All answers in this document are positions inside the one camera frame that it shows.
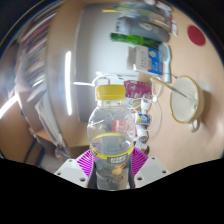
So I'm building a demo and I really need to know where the grey shaker bottle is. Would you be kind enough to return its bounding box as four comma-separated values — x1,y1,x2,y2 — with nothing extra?
114,15,172,43

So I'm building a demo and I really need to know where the tall dark green tube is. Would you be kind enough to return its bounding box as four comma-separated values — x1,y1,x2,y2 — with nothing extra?
110,32,169,51

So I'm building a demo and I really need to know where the flat round red coaster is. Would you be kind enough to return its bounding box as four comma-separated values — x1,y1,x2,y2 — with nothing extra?
186,25,207,47

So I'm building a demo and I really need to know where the small white blue-labelled bottle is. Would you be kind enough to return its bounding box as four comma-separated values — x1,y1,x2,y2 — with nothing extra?
136,113,153,125

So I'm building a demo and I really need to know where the clear yellow-capped drink bottle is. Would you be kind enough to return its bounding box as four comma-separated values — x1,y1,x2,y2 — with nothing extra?
86,84,136,191

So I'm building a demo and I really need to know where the cream ceramic mug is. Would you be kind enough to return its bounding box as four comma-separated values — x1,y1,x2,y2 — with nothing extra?
169,75,205,133

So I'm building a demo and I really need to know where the blue and white carton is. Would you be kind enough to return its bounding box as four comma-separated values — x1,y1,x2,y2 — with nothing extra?
127,44,166,77

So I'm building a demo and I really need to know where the white LED light bar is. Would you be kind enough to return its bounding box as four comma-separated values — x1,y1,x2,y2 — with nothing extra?
64,50,73,117

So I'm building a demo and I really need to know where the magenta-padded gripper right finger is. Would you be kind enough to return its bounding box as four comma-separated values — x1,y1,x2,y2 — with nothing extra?
128,148,171,188

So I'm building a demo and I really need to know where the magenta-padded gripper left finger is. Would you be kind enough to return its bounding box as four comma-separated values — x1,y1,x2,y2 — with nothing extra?
54,148,98,188

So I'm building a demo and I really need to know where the bright ceiling tube light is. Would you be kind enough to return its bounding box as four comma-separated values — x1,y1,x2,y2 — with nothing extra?
0,94,18,119

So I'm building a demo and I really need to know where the magenta box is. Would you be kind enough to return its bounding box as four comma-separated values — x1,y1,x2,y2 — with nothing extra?
123,79,153,100

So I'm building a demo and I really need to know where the spoon in cream mug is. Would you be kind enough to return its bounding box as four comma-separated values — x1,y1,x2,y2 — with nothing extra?
149,77,196,101

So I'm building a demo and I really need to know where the pale grey oblong case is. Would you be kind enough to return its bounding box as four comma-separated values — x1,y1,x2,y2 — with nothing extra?
158,43,173,84

